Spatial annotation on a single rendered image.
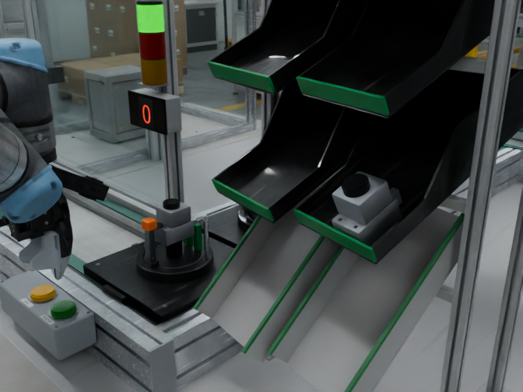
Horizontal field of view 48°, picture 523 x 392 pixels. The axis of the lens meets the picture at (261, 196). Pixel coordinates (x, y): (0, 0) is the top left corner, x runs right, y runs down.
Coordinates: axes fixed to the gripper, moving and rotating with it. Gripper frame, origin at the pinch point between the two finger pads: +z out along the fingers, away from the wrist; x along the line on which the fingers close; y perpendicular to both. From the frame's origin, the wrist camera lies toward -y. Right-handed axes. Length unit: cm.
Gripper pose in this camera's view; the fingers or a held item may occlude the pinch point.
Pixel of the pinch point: (61, 269)
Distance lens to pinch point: 98.3
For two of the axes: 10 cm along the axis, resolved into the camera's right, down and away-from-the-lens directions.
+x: 7.2, 2.6, -6.5
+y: -7.0, 2.7, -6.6
